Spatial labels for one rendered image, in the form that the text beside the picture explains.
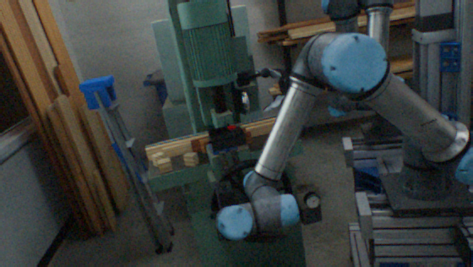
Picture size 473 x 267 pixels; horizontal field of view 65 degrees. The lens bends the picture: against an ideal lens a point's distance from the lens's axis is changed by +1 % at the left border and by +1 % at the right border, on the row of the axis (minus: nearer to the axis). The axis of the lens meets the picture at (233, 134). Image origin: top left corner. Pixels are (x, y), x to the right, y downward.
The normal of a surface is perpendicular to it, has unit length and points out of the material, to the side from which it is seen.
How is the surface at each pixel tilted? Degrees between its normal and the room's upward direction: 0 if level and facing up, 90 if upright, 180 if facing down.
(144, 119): 90
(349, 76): 84
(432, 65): 90
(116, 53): 90
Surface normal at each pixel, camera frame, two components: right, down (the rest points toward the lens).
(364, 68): 0.09, 0.24
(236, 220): 0.11, -0.19
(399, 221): -0.18, 0.37
